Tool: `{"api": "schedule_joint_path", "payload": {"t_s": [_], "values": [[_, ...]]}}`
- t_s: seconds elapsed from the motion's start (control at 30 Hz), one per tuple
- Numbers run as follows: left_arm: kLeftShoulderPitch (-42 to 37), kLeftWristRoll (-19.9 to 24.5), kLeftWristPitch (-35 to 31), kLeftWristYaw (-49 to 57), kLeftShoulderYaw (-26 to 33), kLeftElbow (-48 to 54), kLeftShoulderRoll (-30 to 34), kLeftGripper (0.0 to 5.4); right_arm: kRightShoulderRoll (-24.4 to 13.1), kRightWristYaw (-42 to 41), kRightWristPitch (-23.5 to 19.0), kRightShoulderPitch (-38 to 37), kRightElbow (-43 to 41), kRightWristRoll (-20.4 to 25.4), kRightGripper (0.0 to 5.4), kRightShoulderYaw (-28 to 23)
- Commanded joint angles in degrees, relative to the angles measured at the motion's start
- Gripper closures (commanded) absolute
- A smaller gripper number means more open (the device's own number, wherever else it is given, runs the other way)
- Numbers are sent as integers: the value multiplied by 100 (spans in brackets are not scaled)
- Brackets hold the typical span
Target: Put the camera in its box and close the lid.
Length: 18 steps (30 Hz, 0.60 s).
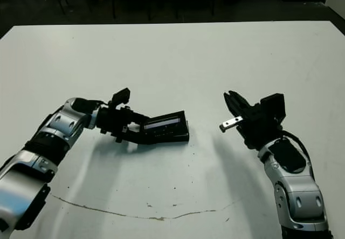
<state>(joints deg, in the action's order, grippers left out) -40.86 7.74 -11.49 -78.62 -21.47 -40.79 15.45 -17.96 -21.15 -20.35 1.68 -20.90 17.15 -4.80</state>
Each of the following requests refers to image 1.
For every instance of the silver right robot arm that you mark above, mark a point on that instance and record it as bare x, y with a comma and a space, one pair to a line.
299, 193

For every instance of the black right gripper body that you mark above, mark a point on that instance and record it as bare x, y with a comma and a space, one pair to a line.
256, 131

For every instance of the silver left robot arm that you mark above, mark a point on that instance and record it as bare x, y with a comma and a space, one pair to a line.
62, 123

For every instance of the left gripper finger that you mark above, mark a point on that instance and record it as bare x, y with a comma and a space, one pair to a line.
136, 138
138, 118

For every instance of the black mesh office chair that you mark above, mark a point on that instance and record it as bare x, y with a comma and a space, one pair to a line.
113, 8

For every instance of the black box lid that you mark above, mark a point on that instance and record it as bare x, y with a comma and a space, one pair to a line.
167, 131

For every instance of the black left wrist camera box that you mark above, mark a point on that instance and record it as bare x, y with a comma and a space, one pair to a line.
121, 96

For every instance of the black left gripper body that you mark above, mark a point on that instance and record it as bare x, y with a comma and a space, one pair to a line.
113, 120

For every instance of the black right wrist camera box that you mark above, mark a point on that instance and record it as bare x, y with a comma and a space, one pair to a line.
273, 105

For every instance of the black box with white insert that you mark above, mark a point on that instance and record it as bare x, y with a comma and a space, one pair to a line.
175, 139

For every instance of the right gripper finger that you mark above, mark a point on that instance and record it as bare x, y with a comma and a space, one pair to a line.
242, 102
234, 109

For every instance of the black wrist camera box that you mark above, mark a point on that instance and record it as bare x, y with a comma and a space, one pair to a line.
273, 105
121, 96

